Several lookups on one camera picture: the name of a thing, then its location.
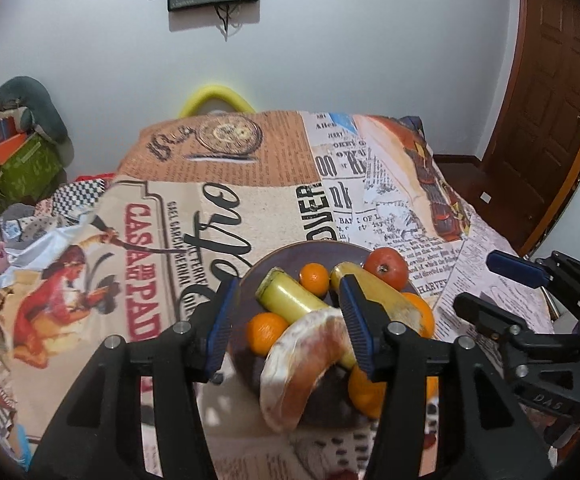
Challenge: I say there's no yellow sugarcane piece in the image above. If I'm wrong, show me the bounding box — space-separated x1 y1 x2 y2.
330 262 424 335
255 268 356 370

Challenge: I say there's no orange mandarin with stem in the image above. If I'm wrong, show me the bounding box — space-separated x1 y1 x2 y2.
402 292 435 339

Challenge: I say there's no small orange mandarin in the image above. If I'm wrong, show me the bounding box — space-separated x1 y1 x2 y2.
246 312 289 358

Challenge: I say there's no red tomato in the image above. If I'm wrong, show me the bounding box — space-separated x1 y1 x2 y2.
364 247 409 290

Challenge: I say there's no tiny orange kumquat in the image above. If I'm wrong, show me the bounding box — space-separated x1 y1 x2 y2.
299 262 330 297

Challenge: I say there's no large orange with sticker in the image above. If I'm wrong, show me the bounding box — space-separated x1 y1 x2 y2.
346 364 440 421

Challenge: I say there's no purple ceramic plate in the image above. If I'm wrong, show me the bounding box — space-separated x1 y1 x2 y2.
224 239 422 430

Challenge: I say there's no printed newspaper pattern tablecloth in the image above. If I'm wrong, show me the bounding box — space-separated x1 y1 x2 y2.
0 112 552 466

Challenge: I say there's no checkered black white cloth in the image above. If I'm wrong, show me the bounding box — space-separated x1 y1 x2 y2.
52 179 107 217

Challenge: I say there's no brown wooden door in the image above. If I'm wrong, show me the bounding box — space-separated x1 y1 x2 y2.
483 0 580 255

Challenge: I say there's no yellow chair back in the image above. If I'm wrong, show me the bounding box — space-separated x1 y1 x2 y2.
177 84 255 118

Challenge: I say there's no green storage box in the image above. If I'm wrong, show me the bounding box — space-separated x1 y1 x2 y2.
0 134 66 214

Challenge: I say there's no grey neck pillow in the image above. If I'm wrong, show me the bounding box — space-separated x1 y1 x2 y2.
0 76 68 145

